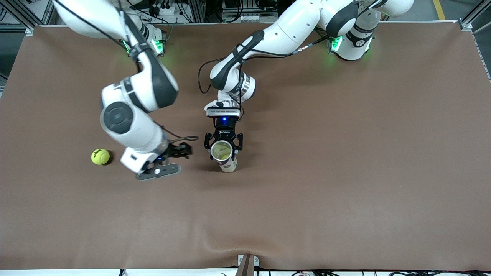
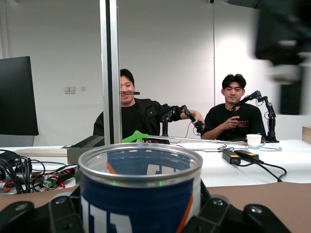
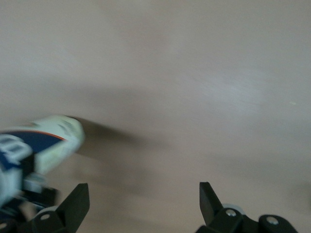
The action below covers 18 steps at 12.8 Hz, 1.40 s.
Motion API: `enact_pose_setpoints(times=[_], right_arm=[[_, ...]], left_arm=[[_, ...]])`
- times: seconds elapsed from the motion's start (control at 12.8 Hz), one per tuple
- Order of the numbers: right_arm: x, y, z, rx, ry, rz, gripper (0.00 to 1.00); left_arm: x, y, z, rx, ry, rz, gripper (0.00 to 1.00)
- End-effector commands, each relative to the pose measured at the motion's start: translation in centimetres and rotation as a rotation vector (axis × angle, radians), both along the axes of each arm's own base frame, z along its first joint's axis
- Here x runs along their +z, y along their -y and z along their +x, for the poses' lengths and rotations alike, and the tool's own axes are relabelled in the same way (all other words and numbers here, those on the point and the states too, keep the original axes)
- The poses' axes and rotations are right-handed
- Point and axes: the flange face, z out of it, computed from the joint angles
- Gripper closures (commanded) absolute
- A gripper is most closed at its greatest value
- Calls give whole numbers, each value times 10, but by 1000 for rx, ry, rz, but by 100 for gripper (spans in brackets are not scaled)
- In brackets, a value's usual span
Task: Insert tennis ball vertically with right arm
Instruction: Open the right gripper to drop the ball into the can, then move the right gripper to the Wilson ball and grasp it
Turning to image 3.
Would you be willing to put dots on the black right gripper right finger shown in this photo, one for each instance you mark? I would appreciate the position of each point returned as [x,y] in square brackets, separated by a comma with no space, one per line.
[211,208]

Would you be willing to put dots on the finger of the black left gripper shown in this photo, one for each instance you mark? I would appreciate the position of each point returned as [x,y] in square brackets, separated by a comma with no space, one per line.
[28,163]

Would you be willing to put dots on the blue white tennis ball can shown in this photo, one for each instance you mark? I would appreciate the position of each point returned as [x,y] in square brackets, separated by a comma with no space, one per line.
[53,140]

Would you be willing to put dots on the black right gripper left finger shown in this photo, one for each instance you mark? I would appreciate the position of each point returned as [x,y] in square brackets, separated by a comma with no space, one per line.
[73,208]

